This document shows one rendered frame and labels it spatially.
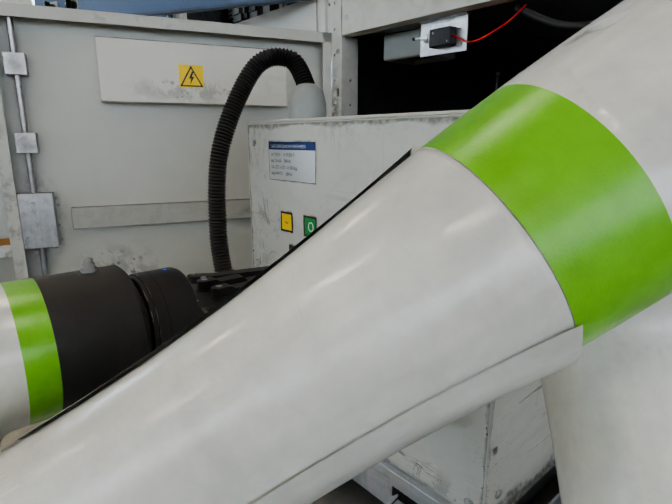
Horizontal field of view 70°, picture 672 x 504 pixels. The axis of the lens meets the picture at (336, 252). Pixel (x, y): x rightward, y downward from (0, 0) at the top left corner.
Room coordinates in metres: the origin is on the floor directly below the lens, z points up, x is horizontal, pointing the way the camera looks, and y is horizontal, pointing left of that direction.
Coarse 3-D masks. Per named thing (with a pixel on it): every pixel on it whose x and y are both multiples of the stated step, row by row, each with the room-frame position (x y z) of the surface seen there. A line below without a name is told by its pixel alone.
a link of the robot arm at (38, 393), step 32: (0, 288) 0.28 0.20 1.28; (32, 288) 0.28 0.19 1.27; (0, 320) 0.26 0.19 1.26; (32, 320) 0.26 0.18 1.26; (0, 352) 0.25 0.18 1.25; (32, 352) 0.26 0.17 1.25; (0, 384) 0.24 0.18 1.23; (32, 384) 0.25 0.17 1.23; (0, 416) 0.24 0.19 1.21; (32, 416) 0.26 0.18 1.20
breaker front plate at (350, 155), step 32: (256, 128) 0.83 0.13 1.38; (288, 128) 0.76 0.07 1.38; (320, 128) 0.70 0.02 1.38; (352, 128) 0.65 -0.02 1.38; (384, 128) 0.61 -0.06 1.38; (416, 128) 0.57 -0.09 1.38; (256, 160) 0.83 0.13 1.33; (320, 160) 0.70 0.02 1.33; (352, 160) 0.65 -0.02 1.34; (384, 160) 0.61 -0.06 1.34; (256, 192) 0.83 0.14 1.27; (288, 192) 0.76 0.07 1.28; (320, 192) 0.70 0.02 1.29; (352, 192) 0.65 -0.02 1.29; (256, 224) 0.83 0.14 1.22; (320, 224) 0.70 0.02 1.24; (256, 256) 0.84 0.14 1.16; (480, 416) 0.49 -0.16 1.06; (416, 448) 0.56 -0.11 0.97; (448, 448) 0.52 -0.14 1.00; (480, 448) 0.49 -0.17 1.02; (448, 480) 0.52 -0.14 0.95; (480, 480) 0.49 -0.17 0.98
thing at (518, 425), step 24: (264, 120) 0.81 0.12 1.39; (288, 120) 0.76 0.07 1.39; (312, 120) 0.72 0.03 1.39; (336, 120) 0.68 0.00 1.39; (360, 120) 0.64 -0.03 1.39; (528, 384) 0.53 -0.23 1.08; (504, 408) 0.50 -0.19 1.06; (528, 408) 0.54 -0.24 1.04; (504, 432) 0.50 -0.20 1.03; (528, 432) 0.54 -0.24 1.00; (504, 456) 0.50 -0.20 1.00; (528, 456) 0.55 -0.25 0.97; (552, 456) 0.60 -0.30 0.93; (504, 480) 0.51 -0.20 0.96; (528, 480) 0.55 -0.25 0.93
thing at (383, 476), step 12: (372, 468) 0.60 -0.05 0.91; (384, 468) 0.58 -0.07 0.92; (396, 468) 0.58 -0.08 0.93; (360, 480) 0.62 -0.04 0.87; (372, 480) 0.60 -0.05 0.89; (384, 480) 0.58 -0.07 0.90; (396, 480) 0.56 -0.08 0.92; (408, 480) 0.55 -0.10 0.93; (372, 492) 0.60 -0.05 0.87; (384, 492) 0.58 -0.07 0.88; (396, 492) 0.57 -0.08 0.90; (408, 492) 0.55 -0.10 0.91; (420, 492) 0.53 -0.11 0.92; (432, 492) 0.53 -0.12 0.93
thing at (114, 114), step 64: (0, 64) 0.87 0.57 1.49; (64, 64) 0.91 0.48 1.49; (128, 64) 0.93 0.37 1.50; (192, 64) 0.97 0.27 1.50; (320, 64) 1.11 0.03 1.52; (0, 128) 0.84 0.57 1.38; (64, 128) 0.91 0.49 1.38; (128, 128) 0.95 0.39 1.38; (192, 128) 0.99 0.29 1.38; (64, 192) 0.90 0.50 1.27; (128, 192) 0.94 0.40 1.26; (192, 192) 0.99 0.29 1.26; (64, 256) 0.89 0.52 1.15; (128, 256) 0.94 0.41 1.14; (192, 256) 0.99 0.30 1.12
